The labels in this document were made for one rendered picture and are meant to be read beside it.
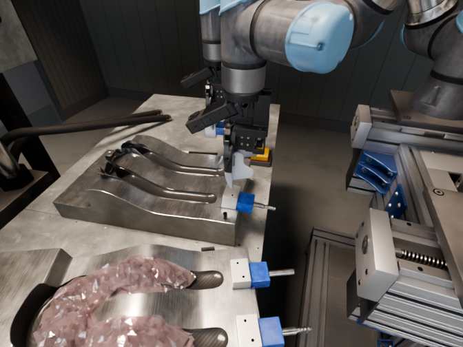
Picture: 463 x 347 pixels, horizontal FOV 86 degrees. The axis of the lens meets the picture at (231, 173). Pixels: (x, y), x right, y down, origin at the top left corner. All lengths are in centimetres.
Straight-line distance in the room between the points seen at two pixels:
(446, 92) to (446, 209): 40
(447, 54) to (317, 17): 56
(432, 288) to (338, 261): 95
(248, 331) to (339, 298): 88
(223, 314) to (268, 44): 45
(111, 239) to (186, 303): 30
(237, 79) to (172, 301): 41
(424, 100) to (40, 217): 111
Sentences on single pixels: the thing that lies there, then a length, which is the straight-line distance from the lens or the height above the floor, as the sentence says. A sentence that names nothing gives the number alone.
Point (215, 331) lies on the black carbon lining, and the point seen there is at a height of 85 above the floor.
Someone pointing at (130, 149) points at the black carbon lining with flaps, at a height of 95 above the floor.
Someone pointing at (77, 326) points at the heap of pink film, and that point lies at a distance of 54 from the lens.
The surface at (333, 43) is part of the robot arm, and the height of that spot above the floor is 128.
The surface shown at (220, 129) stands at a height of 94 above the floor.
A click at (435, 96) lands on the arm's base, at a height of 108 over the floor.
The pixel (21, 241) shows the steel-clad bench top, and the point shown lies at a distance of 86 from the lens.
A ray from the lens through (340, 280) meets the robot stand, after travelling 138.
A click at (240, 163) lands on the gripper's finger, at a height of 104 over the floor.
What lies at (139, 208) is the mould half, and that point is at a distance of 66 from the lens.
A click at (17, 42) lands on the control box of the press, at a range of 125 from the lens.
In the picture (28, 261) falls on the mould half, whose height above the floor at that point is 91.
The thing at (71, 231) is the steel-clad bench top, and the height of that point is 80.
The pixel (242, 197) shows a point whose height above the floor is 91.
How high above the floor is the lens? 135
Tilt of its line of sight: 39 degrees down
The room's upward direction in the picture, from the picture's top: straight up
